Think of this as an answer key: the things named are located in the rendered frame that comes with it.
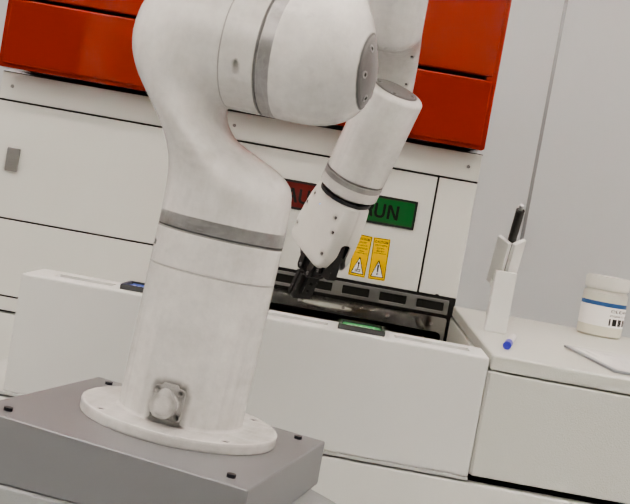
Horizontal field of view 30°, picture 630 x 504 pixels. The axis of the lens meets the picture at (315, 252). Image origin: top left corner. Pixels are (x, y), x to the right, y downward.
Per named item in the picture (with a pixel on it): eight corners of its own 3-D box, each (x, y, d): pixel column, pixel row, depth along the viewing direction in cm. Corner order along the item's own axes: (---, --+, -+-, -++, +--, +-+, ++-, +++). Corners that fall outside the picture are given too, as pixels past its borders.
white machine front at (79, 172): (-31, 302, 205) (7, 71, 203) (438, 388, 202) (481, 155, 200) (-37, 304, 202) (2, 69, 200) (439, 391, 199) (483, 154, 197)
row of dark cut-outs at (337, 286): (189, 268, 201) (191, 253, 201) (446, 314, 200) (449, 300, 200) (188, 268, 201) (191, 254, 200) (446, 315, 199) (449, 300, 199)
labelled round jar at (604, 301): (572, 328, 194) (583, 271, 194) (615, 336, 194) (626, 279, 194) (579, 333, 187) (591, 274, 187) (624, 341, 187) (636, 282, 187)
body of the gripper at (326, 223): (311, 164, 167) (281, 232, 171) (344, 202, 159) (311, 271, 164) (354, 172, 171) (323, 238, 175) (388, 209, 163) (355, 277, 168)
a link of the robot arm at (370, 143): (333, 150, 169) (323, 169, 160) (371, 66, 164) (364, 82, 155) (387, 175, 169) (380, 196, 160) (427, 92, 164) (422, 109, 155)
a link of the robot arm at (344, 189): (316, 152, 165) (308, 171, 166) (344, 184, 159) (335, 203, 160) (364, 162, 170) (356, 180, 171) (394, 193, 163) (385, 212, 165)
